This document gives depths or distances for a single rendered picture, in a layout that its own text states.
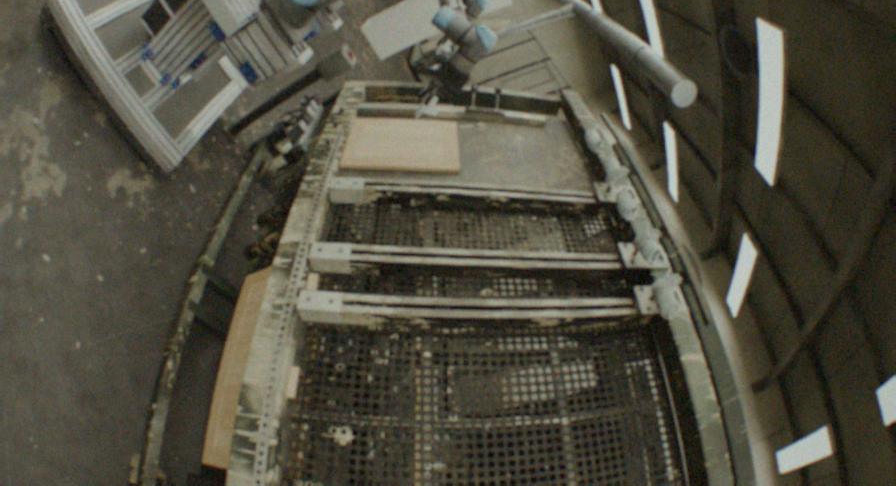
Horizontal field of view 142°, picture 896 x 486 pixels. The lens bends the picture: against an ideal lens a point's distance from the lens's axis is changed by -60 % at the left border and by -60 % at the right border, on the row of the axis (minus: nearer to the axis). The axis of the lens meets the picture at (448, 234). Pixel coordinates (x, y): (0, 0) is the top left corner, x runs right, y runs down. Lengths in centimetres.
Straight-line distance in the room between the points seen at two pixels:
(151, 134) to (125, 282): 65
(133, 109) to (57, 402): 125
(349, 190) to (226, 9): 80
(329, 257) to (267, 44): 81
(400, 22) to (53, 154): 471
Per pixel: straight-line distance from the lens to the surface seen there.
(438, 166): 156
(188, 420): 187
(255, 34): 149
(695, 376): 121
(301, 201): 139
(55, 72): 211
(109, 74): 191
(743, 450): 172
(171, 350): 165
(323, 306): 107
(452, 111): 191
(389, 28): 558
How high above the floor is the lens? 165
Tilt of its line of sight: 18 degrees down
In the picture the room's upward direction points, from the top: 72 degrees clockwise
